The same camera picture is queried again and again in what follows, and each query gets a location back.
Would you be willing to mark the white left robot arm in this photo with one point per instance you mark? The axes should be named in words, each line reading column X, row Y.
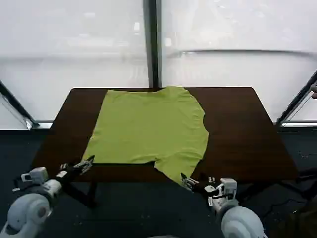
column 27, row 210

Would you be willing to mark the grey curved handrail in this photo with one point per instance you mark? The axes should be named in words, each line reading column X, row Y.
column 247, row 51

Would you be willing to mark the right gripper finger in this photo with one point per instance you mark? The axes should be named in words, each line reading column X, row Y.
column 189, row 181
column 190, row 187

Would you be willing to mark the black slanted window frame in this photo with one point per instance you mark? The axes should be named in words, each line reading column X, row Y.
column 296, row 101
column 17, row 105

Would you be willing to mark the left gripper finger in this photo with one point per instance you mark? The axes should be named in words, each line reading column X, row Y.
column 85, row 161
column 86, row 167

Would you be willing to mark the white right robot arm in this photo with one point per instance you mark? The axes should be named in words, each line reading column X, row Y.
column 237, row 220

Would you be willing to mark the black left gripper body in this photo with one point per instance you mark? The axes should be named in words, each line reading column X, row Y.
column 70, row 171

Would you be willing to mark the dark brown bundle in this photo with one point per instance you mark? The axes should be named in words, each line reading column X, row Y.
column 305, row 220

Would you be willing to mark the lime green t-shirt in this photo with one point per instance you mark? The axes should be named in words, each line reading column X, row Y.
column 148, row 129

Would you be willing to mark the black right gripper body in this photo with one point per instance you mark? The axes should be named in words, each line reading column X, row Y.
column 201, row 189

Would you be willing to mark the black metal table leg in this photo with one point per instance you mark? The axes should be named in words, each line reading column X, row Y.
column 297, row 189
column 81, row 194

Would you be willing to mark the black vertical window post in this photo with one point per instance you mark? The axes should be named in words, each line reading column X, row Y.
column 153, row 42

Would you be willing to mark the person's hand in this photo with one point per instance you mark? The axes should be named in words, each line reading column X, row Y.
column 314, row 91

